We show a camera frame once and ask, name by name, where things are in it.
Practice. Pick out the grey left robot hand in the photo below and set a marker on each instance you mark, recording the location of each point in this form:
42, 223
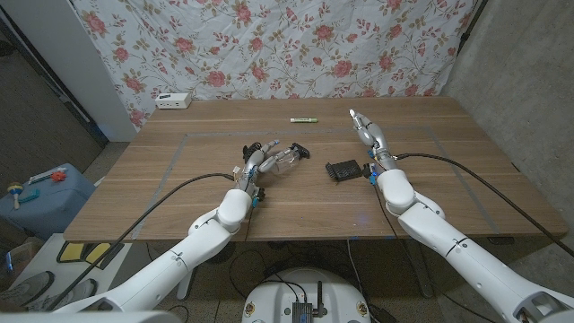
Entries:
253, 166

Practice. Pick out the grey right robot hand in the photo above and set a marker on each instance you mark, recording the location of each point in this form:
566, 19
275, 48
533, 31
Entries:
374, 137

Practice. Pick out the clear dispenser bottle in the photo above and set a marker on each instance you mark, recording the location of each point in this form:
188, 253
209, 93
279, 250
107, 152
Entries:
287, 162

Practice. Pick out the black pump cap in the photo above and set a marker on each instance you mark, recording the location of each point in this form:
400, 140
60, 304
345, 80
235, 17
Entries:
301, 150

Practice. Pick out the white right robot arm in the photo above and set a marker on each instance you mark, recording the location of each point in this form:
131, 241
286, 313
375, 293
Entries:
448, 242

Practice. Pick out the black card holder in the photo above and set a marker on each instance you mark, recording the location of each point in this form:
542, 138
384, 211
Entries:
344, 170

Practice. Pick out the black hair claw clip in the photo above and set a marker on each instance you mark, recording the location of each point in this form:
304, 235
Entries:
249, 150

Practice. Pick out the green dry erase marker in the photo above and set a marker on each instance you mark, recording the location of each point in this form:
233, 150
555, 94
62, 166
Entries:
304, 120

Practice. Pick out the white power strip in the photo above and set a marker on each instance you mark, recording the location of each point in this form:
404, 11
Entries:
172, 101

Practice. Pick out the floral backdrop cloth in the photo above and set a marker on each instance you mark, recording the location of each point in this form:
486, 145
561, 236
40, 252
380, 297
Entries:
269, 45

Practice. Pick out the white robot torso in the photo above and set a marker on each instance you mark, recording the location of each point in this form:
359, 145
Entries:
269, 300

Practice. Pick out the white table leg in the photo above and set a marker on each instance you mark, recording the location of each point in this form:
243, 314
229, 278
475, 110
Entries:
185, 287

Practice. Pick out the black backdrop stand pole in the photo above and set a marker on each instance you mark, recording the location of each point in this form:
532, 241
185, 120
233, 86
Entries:
472, 28

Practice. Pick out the dark table leg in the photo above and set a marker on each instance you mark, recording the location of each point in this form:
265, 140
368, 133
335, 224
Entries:
423, 278

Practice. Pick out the grey module with antenna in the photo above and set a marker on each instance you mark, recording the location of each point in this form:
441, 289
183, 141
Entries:
302, 311

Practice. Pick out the black desk control panel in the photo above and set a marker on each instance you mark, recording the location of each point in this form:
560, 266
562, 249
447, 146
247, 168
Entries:
501, 240

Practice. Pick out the yellow black floor mat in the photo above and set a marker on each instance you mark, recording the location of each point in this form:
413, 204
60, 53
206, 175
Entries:
72, 251

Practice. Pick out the blue storage box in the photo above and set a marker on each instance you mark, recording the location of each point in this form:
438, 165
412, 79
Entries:
49, 211

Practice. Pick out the white pillar panel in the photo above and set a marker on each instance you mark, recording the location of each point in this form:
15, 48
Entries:
67, 54

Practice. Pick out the teal toy piece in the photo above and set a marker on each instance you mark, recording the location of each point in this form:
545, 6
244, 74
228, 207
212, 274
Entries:
30, 196

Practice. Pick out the grey shoe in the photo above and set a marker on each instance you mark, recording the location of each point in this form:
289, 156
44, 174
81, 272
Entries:
67, 294
27, 287

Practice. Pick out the wooden maraca toy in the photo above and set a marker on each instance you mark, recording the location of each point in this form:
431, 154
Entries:
14, 189

